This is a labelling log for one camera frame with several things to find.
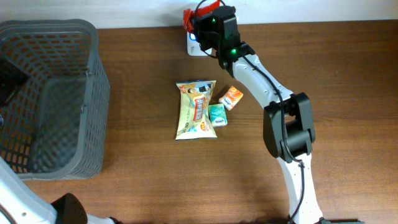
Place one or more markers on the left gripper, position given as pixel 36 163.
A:
pixel 8 82

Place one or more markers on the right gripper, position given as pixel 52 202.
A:
pixel 203 23

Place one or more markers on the red Hacks candy bag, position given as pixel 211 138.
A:
pixel 189 15

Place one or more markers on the orange tissue pack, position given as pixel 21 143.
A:
pixel 231 98

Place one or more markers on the green tissue pack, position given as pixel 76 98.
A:
pixel 218 115

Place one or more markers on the yellow snack bag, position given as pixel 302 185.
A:
pixel 194 119

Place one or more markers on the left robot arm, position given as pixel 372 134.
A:
pixel 18 203

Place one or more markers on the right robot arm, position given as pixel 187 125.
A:
pixel 288 127

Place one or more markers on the white barcode scanner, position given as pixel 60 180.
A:
pixel 193 47

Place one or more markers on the grey plastic mesh basket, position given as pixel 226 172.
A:
pixel 55 127

